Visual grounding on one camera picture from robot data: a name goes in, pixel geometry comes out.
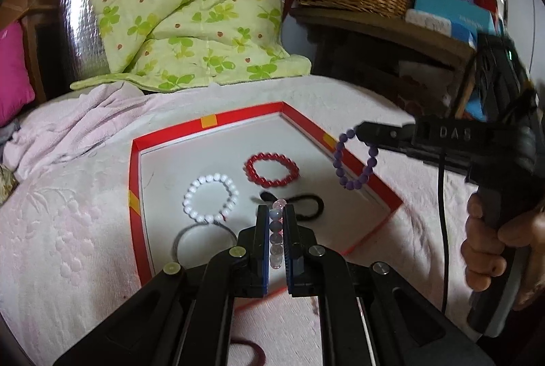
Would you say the purple bead bracelet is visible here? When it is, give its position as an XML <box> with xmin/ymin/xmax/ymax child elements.
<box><xmin>332</xmin><ymin>127</ymin><xmax>380</xmax><ymax>192</ymax></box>

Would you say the clear pink bead bracelet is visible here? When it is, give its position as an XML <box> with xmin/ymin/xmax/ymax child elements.
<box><xmin>268</xmin><ymin>198</ymin><xmax>289</xmax><ymax>269</ymax></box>

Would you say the silver metal bangle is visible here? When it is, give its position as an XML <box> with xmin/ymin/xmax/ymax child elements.
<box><xmin>171</xmin><ymin>222</ymin><xmax>237</xmax><ymax>268</ymax></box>

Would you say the black hair tie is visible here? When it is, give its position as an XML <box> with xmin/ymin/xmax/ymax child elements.
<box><xmin>248</xmin><ymin>191</ymin><xmax>325</xmax><ymax>222</ymax></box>

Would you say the white bead bracelet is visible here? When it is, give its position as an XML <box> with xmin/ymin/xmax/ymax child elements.
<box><xmin>182</xmin><ymin>172</ymin><xmax>240</xmax><ymax>225</ymax></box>

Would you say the dark red bangle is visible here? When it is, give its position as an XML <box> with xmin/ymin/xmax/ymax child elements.
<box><xmin>227</xmin><ymin>338</ymin><xmax>266</xmax><ymax>366</ymax></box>

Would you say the red bead bracelet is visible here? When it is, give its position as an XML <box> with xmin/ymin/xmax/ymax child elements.
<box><xmin>243</xmin><ymin>151</ymin><xmax>300</xmax><ymax>189</ymax></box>

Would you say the person's right hand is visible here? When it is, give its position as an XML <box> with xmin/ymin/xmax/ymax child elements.
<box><xmin>461</xmin><ymin>193</ymin><xmax>544</xmax><ymax>311</ymax></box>

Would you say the red shallow box lid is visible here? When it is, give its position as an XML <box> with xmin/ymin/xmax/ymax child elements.
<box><xmin>128</xmin><ymin>102</ymin><xmax>401</xmax><ymax>283</ymax></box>

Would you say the wooden side table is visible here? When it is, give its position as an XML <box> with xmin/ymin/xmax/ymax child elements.
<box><xmin>290</xmin><ymin>6</ymin><xmax>475</xmax><ymax>117</ymax></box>

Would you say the white small box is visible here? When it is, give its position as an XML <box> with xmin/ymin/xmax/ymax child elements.
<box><xmin>405</xmin><ymin>9</ymin><xmax>452</xmax><ymax>37</ymax></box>

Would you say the blue cardboard box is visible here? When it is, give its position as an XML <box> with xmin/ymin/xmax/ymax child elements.
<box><xmin>414</xmin><ymin>0</ymin><xmax>496</xmax><ymax>46</ymax></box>

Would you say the pink bed blanket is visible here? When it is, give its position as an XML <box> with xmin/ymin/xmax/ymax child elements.
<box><xmin>1</xmin><ymin>76</ymin><xmax>472</xmax><ymax>365</ymax></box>

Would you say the floral patterned pouch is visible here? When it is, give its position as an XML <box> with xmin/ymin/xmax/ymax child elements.
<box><xmin>0</xmin><ymin>164</ymin><xmax>18</xmax><ymax>205</ymax></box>

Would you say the green clover quilt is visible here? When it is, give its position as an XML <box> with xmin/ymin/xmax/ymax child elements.
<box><xmin>76</xmin><ymin>0</ymin><xmax>311</xmax><ymax>92</ymax></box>

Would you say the silver insulation sheet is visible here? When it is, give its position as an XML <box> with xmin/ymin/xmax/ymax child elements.
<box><xmin>60</xmin><ymin>0</ymin><xmax>109</xmax><ymax>83</ymax></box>

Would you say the grey cloth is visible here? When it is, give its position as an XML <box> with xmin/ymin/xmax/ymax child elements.
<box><xmin>0</xmin><ymin>119</ymin><xmax>20</xmax><ymax>151</ymax></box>

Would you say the magenta pillow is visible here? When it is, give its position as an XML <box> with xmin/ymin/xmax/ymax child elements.
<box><xmin>0</xmin><ymin>21</ymin><xmax>35</xmax><ymax>126</ymax></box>

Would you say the black cable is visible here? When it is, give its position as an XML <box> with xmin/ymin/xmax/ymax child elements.
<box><xmin>437</xmin><ymin>50</ymin><xmax>481</xmax><ymax>316</ymax></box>

